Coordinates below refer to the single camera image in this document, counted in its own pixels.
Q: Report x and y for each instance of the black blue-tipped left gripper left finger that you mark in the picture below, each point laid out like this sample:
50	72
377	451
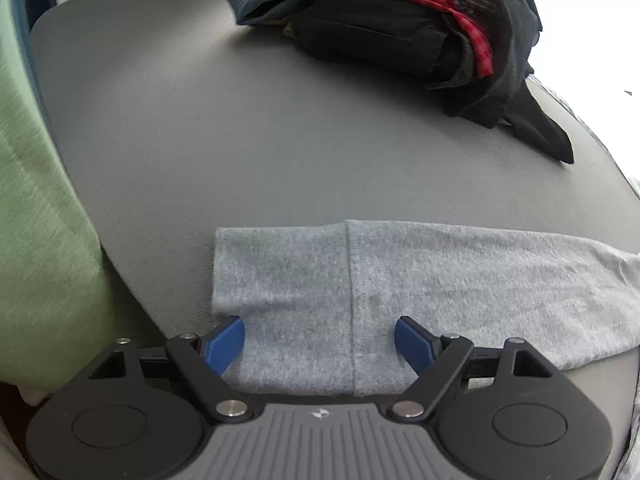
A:
182	379

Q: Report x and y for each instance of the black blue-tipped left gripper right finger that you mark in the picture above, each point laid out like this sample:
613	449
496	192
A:
446	364

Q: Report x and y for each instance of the grey zip-up hoodie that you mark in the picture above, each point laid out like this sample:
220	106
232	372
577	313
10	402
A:
320	304

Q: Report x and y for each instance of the pile of dark clothes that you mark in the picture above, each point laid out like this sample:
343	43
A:
471	55

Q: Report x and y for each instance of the green cloth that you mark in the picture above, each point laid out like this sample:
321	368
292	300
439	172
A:
56	296

